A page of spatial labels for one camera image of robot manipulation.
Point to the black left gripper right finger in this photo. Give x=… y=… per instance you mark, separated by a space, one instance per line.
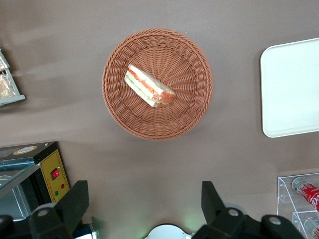
x=211 y=204

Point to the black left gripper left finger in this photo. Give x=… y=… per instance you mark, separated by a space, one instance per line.
x=72 y=199

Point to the triangle sandwich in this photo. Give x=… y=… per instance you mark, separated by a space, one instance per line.
x=147 y=85

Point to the grey snack tray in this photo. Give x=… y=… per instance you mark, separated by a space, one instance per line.
x=12 y=99

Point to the cream plastic tray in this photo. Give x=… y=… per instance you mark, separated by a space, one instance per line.
x=291 y=87

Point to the round brown wicker basket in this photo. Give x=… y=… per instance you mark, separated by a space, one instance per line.
x=179 y=62

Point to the black heat sealer machine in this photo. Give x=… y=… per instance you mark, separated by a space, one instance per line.
x=49 y=161

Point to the clear acrylic bottle rack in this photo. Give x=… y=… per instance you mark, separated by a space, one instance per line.
x=282 y=189

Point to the red cola bottle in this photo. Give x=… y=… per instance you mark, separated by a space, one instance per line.
x=309 y=194

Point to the clear crispy snack bag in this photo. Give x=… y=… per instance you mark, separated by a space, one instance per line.
x=6 y=85

